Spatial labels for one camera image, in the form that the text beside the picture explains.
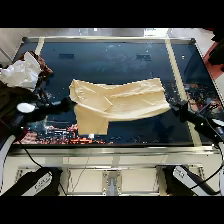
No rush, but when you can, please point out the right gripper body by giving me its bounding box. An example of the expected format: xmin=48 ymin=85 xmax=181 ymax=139
xmin=169 ymin=101 xmax=191 ymax=123

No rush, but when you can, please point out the black cable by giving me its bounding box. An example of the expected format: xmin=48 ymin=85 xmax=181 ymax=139
xmin=21 ymin=146 xmax=46 ymax=170
xmin=194 ymin=141 xmax=224 ymax=190

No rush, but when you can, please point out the cream shirt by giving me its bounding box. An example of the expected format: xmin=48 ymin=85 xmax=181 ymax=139
xmin=68 ymin=77 xmax=172 ymax=136

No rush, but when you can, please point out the white garment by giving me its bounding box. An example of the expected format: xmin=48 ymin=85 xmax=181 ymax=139
xmin=0 ymin=51 xmax=43 ymax=93

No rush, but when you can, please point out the silver frame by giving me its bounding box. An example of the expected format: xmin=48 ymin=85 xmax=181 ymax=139
xmin=0 ymin=35 xmax=224 ymax=197

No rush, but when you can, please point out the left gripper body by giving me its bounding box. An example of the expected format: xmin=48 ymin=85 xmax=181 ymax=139
xmin=59 ymin=96 xmax=78 ymax=114

